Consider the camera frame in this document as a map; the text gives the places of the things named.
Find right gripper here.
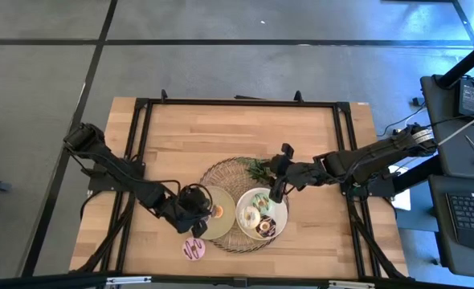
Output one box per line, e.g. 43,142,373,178
267,154,327,204

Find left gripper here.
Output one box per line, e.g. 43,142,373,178
160,195,218,238

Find mint iced donut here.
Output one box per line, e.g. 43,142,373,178
251,192,272,214

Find white iced donut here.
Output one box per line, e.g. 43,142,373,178
239,206,262,230

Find chocolate donut with colourful sprinkles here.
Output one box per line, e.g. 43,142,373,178
255,215,277,238

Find lime green round plate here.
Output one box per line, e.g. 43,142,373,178
198,185,237,241

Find white round plate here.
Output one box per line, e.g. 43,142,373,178
235,187,289,241

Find pink iced donut, chocolate drizzle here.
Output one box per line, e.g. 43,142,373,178
182,236,206,262

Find round woven straw placemat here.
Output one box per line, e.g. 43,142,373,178
199,156,290,254

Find white paper sheet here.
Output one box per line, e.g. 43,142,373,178
388,165,412,212

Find grey desk with keyboard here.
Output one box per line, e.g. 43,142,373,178
427,174,474,279

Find grey desk with black device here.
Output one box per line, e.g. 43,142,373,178
420,74,474,180

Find thin white rod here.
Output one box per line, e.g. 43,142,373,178
437,106,474,146

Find black computer keyboard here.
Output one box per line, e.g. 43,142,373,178
445,192,474,255

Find black box device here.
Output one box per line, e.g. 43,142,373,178
457,78,474,118

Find thick black pole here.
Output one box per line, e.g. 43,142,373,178
437,33,474,90

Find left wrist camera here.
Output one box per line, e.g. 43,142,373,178
182,187,209,214

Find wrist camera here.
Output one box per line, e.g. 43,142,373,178
182,187,209,214
280,143,296,161

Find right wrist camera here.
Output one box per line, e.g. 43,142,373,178
280,143,296,161

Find black aluminium table frame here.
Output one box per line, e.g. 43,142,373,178
70,95,409,283

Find black floor cable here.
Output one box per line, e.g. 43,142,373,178
376,102,427,138

